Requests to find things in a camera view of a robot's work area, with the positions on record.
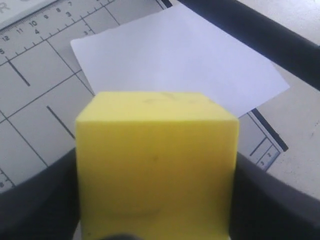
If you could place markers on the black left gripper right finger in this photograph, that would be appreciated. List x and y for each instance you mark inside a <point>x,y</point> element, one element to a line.
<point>265,208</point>

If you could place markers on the white paper sheet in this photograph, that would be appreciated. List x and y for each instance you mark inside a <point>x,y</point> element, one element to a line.
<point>176,50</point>

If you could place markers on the yellow foam cube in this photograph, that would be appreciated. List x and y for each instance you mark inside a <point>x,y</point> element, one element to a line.
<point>157,165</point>

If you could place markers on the black cutter blade arm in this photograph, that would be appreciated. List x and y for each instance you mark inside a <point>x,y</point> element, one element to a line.
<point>289,50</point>

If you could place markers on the grey paper cutter base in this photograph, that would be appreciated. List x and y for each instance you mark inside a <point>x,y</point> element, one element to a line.
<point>42,86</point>

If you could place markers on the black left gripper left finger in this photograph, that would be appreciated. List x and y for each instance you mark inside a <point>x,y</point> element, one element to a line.
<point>44,207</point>

